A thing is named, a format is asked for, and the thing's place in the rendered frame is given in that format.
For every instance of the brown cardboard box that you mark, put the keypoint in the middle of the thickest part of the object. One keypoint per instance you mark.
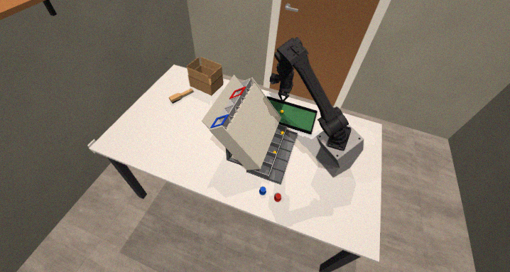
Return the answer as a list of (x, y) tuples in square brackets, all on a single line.
[(199, 75)]

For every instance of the grey slanted cover panel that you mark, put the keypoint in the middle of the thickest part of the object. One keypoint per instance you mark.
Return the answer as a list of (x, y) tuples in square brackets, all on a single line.
[(252, 131)]

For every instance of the green tray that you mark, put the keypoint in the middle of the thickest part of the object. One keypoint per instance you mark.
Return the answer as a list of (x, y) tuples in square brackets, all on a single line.
[(295, 116)]

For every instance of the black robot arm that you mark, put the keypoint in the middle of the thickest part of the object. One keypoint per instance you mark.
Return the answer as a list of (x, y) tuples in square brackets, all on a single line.
[(292, 55)]

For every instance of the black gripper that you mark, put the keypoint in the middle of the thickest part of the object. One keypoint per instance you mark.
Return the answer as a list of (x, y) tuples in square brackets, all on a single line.
[(285, 92)]

